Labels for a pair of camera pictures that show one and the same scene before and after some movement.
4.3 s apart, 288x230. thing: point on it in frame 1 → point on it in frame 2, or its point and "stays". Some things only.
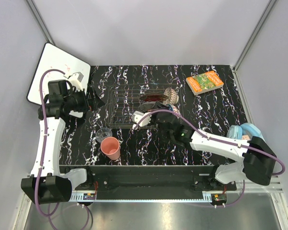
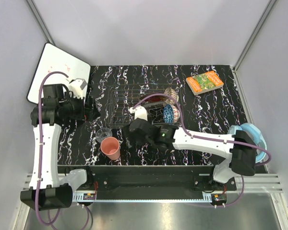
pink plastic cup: (110, 146) stays
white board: (53, 57) stays
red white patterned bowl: (171, 96) stays
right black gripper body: (168, 136) → (128, 133)
